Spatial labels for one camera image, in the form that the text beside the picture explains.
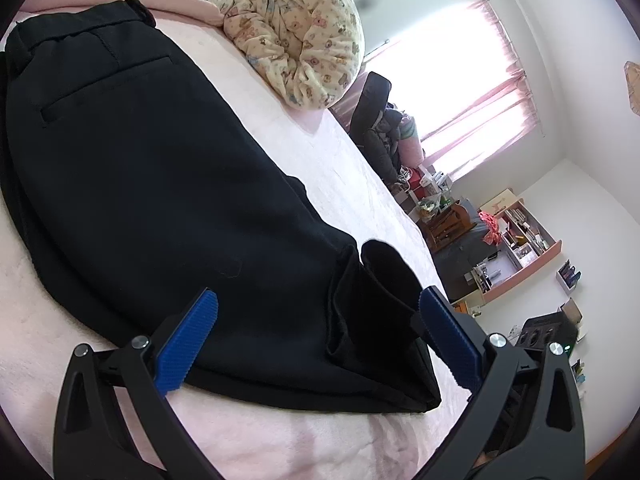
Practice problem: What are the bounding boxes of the pink curtain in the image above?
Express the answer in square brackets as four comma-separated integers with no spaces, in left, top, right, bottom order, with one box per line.
[410,0,538,179]

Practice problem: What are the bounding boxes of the rolled floral quilt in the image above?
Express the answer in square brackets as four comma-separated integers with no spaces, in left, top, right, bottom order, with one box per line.
[224,0,364,110]

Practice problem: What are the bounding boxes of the wooden chair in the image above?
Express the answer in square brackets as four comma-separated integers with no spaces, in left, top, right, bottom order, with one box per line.
[423,200,476,254]

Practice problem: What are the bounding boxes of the pink bookshelf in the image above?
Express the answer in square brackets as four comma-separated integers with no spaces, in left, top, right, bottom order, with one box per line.
[472,188,562,304]

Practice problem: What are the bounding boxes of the black pants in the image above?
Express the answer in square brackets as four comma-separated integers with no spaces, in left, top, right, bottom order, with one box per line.
[1,0,440,413]

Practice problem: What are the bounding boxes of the dark desk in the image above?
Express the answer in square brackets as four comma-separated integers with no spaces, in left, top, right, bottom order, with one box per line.
[432,198,498,304]

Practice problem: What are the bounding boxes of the pink bed blanket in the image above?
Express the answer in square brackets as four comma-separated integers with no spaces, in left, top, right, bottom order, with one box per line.
[1,0,468,479]

